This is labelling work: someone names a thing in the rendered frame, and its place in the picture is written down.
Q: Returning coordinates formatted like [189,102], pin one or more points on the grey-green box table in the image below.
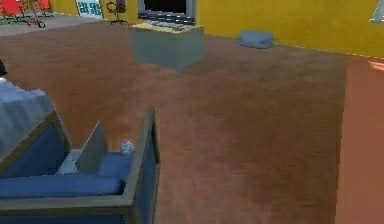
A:
[166,46]

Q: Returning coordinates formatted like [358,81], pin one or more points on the small pale multicoloured object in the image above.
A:
[127,146]

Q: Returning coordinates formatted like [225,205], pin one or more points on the blue-grey floor cushion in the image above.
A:
[255,39]

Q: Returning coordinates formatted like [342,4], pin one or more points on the black television set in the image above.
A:
[165,8]

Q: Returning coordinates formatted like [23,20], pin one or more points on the grey open laptop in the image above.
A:
[91,151]

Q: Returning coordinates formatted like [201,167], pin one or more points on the dark stand with round shapes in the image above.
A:
[117,10]

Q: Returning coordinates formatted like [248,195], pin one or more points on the white and teal framed picture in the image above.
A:
[90,7]

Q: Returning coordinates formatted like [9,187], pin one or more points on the red chair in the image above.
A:
[15,8]

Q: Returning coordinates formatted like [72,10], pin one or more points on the pale grey lamp shade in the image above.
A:
[378,15]

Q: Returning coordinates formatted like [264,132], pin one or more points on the blue sofa with wooden frame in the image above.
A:
[50,190]

